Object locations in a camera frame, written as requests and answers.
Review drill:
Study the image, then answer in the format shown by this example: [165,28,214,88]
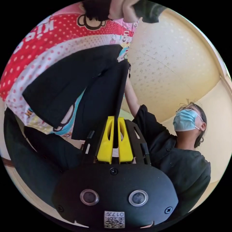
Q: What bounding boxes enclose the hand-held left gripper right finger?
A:
[118,117,135,163]

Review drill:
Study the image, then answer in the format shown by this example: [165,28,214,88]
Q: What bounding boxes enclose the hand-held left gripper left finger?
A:
[97,116,115,162]

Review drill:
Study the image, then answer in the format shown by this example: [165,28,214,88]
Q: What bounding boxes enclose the black long pants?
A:
[22,44,130,148]

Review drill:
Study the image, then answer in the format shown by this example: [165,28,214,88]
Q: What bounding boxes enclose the person's right forearm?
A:
[124,78,140,117]

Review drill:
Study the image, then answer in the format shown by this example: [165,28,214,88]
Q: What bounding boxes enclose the person's body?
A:
[3,102,212,219]

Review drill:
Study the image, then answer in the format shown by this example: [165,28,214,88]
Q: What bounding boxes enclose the bed with printed dotted sheet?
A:
[0,3,140,141]

